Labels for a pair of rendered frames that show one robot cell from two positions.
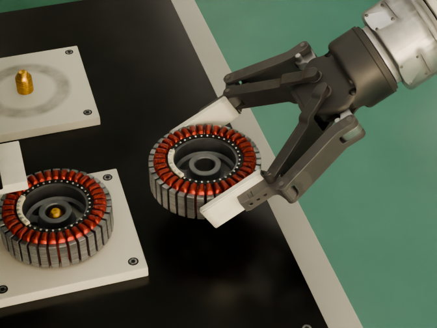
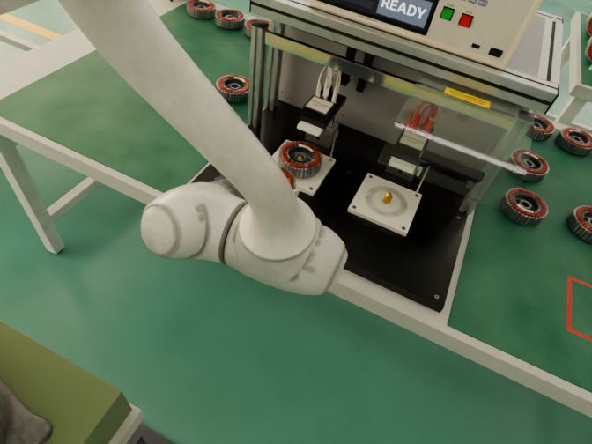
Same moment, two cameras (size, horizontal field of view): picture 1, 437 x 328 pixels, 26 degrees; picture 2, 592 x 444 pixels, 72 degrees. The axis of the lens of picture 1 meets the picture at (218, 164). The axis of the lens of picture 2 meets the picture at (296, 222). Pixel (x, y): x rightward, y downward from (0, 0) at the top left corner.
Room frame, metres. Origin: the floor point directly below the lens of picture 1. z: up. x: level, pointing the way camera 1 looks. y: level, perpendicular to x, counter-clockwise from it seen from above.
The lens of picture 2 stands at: (1.13, -0.50, 1.49)
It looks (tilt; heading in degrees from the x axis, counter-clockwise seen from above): 49 degrees down; 124
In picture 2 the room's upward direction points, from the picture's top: 11 degrees clockwise
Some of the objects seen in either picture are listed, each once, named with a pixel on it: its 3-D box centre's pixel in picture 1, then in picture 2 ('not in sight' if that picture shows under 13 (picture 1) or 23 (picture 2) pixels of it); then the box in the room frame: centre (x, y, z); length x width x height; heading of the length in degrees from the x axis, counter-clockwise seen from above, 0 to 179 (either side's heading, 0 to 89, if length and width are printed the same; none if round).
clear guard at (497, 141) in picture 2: not in sight; (462, 128); (0.98, 0.26, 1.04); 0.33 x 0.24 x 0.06; 106
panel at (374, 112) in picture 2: not in sight; (386, 89); (0.71, 0.44, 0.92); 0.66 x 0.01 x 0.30; 16
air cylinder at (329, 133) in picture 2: not in sight; (321, 131); (0.63, 0.30, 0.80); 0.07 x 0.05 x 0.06; 16
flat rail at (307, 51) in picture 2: not in sight; (381, 77); (0.75, 0.29, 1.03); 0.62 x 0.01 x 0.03; 16
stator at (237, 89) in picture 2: not in sight; (234, 88); (0.29, 0.28, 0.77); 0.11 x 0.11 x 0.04
